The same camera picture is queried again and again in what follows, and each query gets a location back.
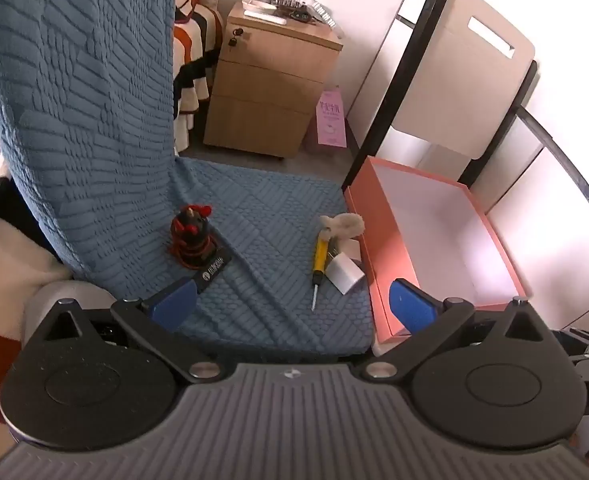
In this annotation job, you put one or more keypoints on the pink cardboard box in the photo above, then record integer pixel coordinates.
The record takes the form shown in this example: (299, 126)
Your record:
(434, 225)

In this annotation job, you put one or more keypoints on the wooden nightstand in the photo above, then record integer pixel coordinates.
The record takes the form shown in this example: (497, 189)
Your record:
(264, 90)

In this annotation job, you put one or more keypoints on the white dish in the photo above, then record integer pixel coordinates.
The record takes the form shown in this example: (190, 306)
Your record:
(259, 5)

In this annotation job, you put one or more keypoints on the yellow screwdriver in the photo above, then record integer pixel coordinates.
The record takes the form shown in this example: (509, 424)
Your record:
(320, 255)

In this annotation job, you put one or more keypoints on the nightstand keys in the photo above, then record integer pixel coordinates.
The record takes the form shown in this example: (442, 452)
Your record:
(237, 38)

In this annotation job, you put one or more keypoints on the white folding chair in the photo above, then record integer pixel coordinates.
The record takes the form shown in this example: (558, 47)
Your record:
(474, 75)

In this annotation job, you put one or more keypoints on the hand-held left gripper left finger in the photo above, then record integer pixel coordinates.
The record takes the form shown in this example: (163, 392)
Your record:
(174, 305)

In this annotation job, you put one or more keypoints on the small white box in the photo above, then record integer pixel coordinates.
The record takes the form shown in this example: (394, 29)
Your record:
(344, 272)

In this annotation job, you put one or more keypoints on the blue textured sofa cover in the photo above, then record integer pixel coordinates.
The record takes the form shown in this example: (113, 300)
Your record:
(74, 110)

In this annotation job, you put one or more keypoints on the pink paper bag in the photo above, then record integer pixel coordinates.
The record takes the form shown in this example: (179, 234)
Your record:
(330, 120)

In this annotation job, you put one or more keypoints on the flat white card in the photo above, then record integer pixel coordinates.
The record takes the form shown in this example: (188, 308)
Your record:
(267, 16)

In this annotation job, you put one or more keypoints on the striped bed blanket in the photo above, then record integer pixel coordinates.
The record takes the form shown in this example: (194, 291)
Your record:
(194, 45)

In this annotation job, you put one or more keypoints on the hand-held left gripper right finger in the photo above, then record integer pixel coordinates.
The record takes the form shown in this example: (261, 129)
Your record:
(412, 310)

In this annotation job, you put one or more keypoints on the white plush toy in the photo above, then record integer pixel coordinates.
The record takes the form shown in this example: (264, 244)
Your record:
(347, 225)

